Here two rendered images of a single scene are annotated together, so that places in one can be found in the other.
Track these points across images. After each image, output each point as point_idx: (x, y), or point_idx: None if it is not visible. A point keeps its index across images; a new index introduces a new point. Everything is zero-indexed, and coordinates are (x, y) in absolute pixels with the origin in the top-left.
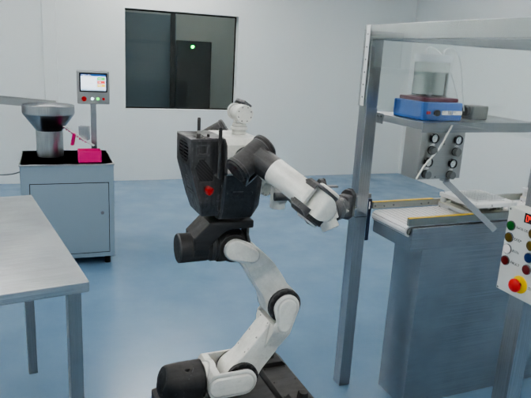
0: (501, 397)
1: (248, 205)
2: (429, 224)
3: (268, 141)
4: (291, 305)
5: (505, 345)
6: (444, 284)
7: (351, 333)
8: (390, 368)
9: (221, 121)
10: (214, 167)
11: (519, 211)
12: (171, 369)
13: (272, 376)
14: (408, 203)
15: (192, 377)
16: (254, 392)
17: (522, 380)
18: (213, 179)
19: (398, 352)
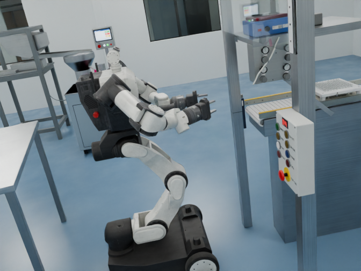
0: (301, 255)
1: (128, 120)
2: None
3: (116, 78)
4: (178, 182)
5: (297, 217)
6: None
7: (246, 193)
8: (276, 216)
9: None
10: None
11: (279, 115)
12: (109, 225)
13: (186, 225)
14: (275, 97)
15: (122, 230)
16: (171, 237)
17: (316, 243)
18: (98, 106)
19: (279, 206)
